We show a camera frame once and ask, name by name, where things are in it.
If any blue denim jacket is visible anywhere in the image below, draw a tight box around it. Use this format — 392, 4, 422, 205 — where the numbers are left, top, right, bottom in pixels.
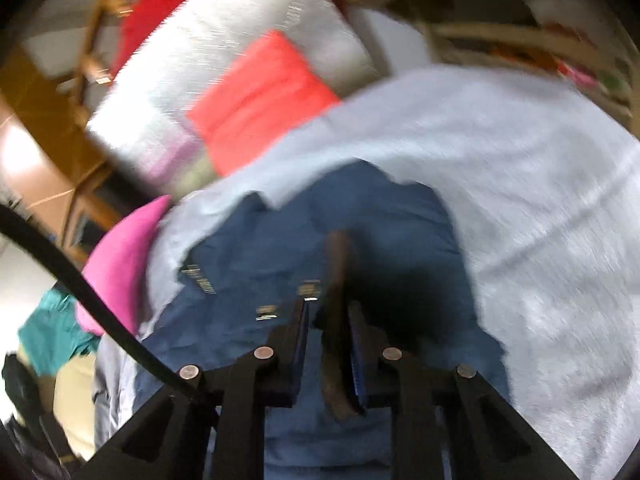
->
132, 159, 511, 480

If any dark clothes pile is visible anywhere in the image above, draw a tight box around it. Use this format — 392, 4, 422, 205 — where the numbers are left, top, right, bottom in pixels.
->
0, 352, 78, 480

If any pink pillow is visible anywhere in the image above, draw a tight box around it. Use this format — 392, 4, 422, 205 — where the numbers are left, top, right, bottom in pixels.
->
75, 195, 174, 337

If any black cable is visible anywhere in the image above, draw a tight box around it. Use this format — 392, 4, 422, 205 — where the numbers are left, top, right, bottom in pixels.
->
0, 204, 203, 397

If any orange-red folded cloth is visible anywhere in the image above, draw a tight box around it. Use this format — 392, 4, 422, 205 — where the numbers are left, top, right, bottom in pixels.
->
186, 30, 342, 179

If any wooden chair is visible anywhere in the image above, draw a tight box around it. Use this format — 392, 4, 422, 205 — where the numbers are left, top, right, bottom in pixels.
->
74, 0, 137, 87

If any cluttered wooden shelf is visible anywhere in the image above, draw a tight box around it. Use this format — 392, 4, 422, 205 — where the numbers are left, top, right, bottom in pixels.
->
390, 0, 638, 123

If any teal cloth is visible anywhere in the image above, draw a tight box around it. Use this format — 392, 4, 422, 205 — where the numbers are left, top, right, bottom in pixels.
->
19, 289, 102, 377

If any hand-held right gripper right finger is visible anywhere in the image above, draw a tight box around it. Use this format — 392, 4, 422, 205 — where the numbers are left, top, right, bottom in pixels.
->
347, 301, 581, 480

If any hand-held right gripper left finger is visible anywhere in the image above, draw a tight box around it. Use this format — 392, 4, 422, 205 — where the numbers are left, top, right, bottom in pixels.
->
75, 298, 311, 480

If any grey fleece blanket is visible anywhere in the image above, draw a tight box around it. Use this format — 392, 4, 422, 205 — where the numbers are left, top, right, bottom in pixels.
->
92, 65, 640, 480

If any beige cloth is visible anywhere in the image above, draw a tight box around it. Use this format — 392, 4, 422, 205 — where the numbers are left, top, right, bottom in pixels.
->
52, 355, 99, 461

